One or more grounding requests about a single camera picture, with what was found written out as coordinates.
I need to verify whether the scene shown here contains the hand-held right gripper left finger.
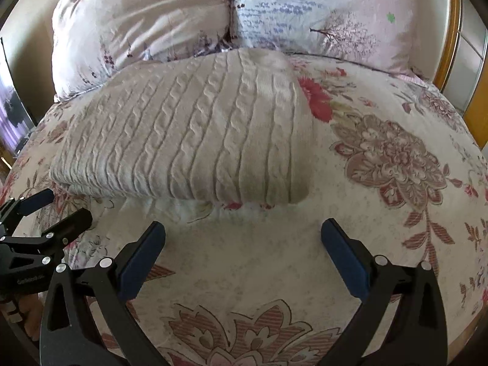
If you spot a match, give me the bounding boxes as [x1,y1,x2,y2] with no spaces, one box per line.
[39,220,168,366]

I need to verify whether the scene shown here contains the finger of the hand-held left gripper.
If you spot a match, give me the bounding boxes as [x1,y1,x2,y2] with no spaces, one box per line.
[0,188,55,238]
[36,208,94,267]

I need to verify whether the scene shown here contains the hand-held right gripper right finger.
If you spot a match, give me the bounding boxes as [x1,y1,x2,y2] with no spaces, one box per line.
[320,218,447,366]

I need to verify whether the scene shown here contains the person's left hand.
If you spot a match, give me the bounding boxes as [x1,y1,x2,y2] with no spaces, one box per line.
[0,293,43,343]

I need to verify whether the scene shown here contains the floral bedspread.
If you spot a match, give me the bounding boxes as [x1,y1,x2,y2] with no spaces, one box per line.
[0,55,488,366]

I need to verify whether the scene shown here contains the pink floral pillow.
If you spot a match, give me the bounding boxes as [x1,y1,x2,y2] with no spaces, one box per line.
[51,0,239,102]

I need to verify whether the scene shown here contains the wooden bed headboard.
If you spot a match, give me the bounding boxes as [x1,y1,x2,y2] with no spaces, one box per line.
[432,0,488,140]

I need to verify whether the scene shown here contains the white blue printed pillow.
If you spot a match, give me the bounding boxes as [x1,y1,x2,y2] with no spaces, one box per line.
[229,0,433,81]

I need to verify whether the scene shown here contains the purple wall picture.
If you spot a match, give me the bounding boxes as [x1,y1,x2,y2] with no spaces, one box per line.
[0,38,38,157]

